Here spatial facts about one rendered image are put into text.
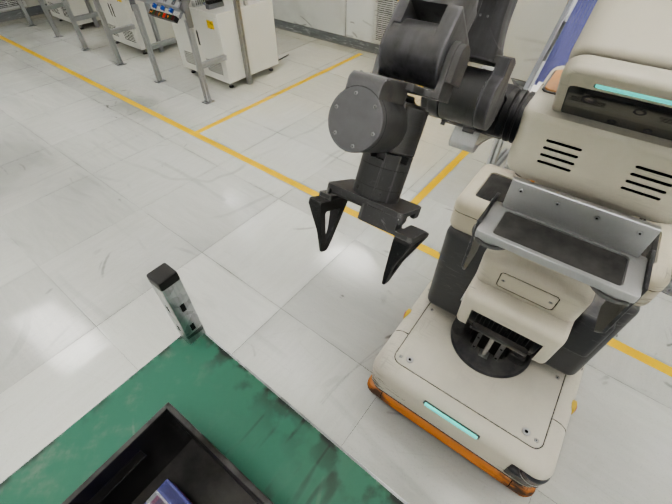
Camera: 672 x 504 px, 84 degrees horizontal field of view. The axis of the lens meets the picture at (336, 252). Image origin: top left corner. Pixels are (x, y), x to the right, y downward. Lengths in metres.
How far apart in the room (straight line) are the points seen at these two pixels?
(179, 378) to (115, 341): 1.36
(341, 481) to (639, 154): 0.60
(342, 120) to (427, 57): 0.11
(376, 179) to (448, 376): 1.03
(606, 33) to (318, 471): 0.64
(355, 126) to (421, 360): 1.11
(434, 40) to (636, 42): 0.27
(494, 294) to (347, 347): 0.92
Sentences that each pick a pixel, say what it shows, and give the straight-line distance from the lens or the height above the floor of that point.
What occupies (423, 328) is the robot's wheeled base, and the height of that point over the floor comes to 0.28.
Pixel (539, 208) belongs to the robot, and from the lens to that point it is 0.73.
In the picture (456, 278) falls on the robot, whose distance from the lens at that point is 1.33.
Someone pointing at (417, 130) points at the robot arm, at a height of 1.28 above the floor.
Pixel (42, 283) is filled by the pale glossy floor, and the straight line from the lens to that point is 2.41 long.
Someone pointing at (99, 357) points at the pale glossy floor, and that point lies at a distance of 1.96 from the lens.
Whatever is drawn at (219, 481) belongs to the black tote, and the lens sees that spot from 0.54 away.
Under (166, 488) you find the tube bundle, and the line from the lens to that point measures 0.52.
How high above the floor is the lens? 1.48
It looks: 46 degrees down
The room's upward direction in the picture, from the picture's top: straight up
